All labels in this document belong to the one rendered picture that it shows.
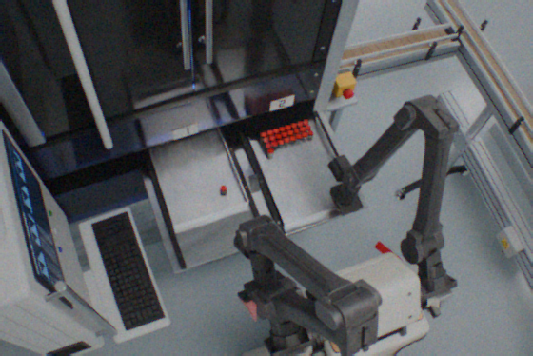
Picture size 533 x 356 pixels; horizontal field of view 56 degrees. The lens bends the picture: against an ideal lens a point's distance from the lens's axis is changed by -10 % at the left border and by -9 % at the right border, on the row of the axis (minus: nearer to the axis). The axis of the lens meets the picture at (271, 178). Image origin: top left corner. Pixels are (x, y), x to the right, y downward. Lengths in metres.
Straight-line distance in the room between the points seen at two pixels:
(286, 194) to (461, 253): 1.36
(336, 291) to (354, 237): 1.77
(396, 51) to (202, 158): 0.89
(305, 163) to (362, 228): 0.98
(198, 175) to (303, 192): 0.36
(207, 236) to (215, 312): 0.88
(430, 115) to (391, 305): 0.45
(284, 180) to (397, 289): 0.75
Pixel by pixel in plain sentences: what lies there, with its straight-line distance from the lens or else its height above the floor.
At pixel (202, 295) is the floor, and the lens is 2.64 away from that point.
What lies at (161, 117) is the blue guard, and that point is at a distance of 1.68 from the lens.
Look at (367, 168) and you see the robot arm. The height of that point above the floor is 1.24.
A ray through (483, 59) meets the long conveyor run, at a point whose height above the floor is 0.96.
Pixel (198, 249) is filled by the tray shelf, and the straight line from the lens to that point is 1.78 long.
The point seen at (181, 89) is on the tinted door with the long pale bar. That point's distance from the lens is 1.61.
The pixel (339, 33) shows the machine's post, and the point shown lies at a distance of 1.66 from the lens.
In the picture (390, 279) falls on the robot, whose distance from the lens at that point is 1.29.
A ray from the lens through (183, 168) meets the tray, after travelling 1.89.
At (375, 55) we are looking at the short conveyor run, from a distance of 2.14.
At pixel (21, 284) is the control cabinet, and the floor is 1.55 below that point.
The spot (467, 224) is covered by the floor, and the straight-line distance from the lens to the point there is 3.04.
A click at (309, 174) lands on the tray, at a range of 1.90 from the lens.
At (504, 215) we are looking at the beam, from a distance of 2.52.
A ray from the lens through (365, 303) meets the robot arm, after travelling 1.01.
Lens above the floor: 2.57
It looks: 64 degrees down
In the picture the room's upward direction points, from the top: 11 degrees clockwise
